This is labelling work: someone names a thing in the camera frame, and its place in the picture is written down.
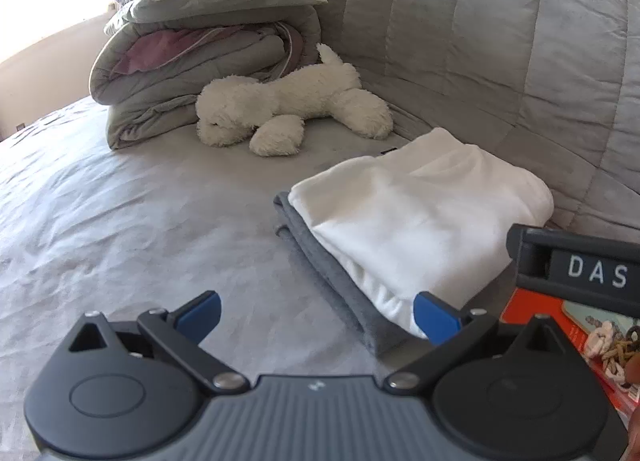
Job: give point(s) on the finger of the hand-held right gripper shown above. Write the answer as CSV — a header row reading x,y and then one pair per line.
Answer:
x,y
590,271

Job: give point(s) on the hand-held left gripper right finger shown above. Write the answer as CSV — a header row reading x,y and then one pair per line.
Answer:
x,y
432,317

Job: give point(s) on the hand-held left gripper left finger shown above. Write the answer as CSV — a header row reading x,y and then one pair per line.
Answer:
x,y
202,315

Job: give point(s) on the white shirt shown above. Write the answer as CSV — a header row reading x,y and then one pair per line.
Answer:
x,y
425,211

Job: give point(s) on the orange printed packet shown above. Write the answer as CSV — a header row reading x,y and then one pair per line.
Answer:
x,y
530,311

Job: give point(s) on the grey folded garment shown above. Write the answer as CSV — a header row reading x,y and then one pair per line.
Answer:
x,y
345,301

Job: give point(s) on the bed with grey sheet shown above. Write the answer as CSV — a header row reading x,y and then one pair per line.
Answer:
x,y
125,216

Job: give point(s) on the folded grey duvet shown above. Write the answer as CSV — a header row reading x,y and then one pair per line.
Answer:
x,y
165,86

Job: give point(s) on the white plush dog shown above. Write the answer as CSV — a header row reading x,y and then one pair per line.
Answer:
x,y
300,96

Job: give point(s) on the grey quilted headboard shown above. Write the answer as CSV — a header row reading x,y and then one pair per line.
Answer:
x,y
475,41

